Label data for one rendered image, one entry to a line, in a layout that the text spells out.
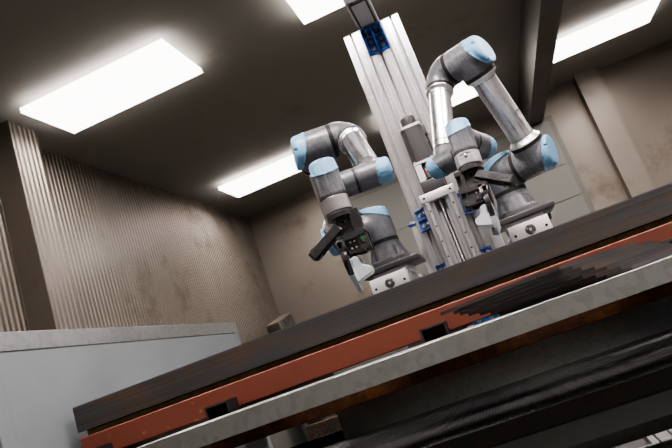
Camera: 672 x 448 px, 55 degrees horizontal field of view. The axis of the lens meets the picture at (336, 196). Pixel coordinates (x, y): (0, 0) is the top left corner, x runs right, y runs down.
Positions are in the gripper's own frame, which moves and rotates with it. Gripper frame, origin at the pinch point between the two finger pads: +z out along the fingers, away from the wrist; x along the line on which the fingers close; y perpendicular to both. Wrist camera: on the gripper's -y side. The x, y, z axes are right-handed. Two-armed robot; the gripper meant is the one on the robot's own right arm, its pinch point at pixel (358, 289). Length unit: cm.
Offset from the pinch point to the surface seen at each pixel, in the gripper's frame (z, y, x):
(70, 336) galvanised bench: -11, -63, -27
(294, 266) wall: -139, -211, 751
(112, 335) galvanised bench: -10, -63, -10
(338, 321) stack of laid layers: 8.3, 0.7, -37.0
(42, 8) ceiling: -236, -149, 147
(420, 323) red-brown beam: 14.0, 15.7, -37.0
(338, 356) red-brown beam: 14.6, -1.6, -37.0
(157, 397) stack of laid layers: 10, -41, -37
